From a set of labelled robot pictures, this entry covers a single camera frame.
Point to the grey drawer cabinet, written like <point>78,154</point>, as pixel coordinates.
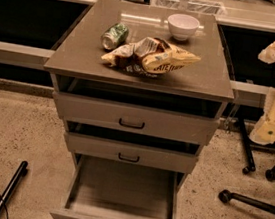
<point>79,56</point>

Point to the grey top drawer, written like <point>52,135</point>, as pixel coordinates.
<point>134,110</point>

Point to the grey middle drawer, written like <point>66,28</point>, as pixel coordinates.
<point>138,149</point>

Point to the grey drawer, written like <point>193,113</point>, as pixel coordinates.
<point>134,110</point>
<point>138,149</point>
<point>105,189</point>

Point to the white bowl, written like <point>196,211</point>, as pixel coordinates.
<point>182,26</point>

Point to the green soda can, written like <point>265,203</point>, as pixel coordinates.
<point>114,36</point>

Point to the black caster leg lower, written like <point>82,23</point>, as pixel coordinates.
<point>225,196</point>

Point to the yellow chip bag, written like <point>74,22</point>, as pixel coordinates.
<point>150,57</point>

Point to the black upright stand leg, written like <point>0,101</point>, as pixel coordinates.
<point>250,167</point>

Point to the grey bottom drawer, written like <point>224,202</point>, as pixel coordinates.
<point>105,189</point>

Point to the grey metal railing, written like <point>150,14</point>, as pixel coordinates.
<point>27,27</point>

